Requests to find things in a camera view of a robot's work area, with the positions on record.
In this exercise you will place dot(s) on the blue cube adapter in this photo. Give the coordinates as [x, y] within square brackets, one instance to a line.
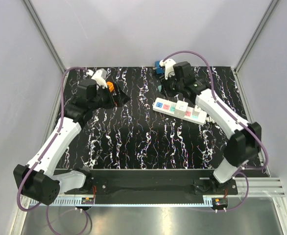
[158, 69]

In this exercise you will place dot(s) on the white cube adapter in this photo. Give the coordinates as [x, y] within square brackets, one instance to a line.
[180, 108]

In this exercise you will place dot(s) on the white multicolour power strip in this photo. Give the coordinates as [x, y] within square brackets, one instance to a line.
[167, 107]

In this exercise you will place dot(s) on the white charger plug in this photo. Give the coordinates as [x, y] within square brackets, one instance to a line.
[196, 111]

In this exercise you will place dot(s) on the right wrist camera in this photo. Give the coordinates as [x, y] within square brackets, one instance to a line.
[167, 65]

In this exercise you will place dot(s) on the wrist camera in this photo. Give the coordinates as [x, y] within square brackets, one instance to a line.
[99, 77]
[167, 65]

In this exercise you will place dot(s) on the white power strip cord plug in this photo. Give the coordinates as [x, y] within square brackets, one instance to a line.
[210, 120]

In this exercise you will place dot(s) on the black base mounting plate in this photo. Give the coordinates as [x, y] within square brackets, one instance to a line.
[157, 186]

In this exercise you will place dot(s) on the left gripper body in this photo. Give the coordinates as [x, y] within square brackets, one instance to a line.
[117, 98]

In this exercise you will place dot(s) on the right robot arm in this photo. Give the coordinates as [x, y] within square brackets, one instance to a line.
[244, 138]

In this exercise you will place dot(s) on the orange power strip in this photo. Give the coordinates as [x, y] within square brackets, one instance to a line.
[111, 87]

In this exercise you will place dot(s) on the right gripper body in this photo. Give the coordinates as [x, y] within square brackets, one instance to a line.
[170, 86]

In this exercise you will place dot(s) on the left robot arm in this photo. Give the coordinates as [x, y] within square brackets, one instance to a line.
[36, 179]

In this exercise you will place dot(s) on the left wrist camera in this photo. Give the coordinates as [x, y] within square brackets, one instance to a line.
[99, 77]

